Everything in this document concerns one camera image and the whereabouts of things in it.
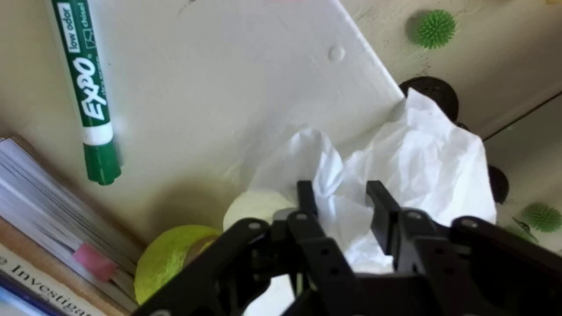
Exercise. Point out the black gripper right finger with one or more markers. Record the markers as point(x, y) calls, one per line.
point(457, 263)

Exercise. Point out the yellow-green tennis ball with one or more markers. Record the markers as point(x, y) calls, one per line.
point(169, 260)

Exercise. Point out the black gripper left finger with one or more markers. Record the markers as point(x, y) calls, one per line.
point(305, 263)

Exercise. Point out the wall mirror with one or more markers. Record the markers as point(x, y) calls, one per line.
point(528, 163)

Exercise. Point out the white paper towel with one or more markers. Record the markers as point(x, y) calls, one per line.
point(422, 158)

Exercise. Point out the dark magazine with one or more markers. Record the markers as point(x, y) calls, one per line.
point(18, 300)

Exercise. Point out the green Expo marker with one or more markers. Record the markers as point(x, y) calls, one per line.
point(89, 88)

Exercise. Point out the low white counter cabinet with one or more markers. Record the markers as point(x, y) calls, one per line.
point(503, 53)

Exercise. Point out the green spiky ball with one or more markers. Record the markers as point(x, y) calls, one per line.
point(433, 28)

